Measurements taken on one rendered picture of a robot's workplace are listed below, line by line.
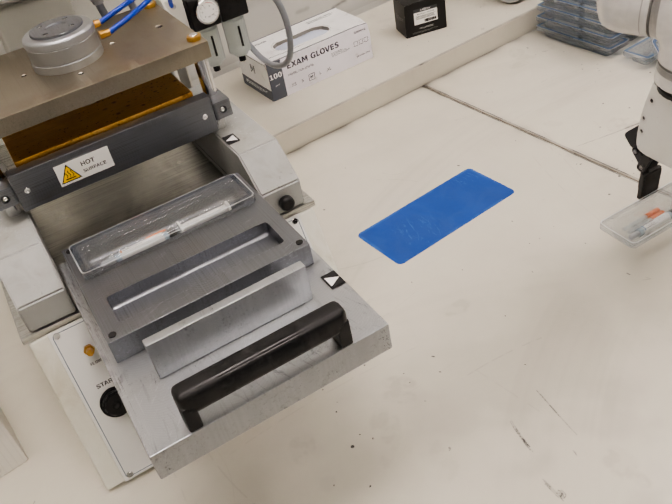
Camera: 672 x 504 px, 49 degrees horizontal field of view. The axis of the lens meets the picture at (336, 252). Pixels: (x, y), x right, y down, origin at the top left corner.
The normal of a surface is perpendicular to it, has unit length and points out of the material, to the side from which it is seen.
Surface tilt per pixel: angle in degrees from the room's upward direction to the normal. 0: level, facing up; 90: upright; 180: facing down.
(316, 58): 90
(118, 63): 0
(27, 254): 40
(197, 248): 0
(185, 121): 90
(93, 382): 65
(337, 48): 90
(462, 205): 0
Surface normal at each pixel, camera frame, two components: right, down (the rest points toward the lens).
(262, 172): 0.21, -0.27
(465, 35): -0.16, -0.76
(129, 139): 0.50, 0.48
